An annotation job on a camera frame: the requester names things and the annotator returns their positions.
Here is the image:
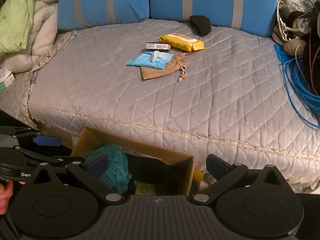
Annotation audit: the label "small black fabric piece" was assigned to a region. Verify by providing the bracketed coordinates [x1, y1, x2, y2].
[189, 15, 212, 37]

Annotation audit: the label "person's left hand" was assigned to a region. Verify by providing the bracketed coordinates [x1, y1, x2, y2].
[0, 180, 15, 215]

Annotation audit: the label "white and green package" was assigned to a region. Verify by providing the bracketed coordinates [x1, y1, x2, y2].
[0, 66, 16, 93]

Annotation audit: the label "beige quilted comforter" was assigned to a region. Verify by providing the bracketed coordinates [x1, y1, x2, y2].
[5, 0, 77, 73]

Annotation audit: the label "brown cardboard box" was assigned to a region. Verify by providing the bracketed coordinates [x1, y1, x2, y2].
[71, 126, 195, 196]

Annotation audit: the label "black and red straps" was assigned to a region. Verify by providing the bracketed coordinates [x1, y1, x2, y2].
[287, 4, 320, 94]

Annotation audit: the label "yellow wet wipes pack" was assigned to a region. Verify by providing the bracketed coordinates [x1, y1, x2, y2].
[159, 33, 205, 52]

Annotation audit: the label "lime green item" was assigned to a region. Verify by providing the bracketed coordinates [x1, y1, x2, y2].
[134, 180, 157, 195]

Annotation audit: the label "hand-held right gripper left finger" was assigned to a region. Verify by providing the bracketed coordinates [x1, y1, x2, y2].
[31, 153, 125, 205]

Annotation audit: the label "light blue pouch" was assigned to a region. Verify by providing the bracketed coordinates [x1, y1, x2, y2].
[127, 51, 173, 70]

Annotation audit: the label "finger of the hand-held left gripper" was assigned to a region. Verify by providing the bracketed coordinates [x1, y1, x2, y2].
[0, 146, 85, 168]
[0, 126, 62, 147]

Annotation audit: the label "beige plush toy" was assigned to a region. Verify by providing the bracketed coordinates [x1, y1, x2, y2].
[284, 36, 307, 56]

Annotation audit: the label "striped canvas rope bag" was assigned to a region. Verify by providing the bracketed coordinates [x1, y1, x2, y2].
[271, 1, 293, 46]

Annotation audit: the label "light green blanket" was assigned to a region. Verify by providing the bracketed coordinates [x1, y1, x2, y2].
[0, 0, 35, 56]

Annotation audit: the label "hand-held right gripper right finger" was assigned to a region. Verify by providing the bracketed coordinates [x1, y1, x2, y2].
[190, 154, 287, 205]

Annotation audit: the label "small white box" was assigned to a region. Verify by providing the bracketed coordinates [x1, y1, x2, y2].
[146, 42, 172, 51]

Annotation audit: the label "coiled blue cable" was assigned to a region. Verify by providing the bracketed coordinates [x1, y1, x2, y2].
[274, 44, 320, 131]

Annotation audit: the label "teal bath loofah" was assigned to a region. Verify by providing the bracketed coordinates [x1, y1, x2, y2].
[85, 144, 133, 195]

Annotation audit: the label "tan drawstring pouch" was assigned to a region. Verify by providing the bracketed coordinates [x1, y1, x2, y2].
[140, 53, 188, 82]

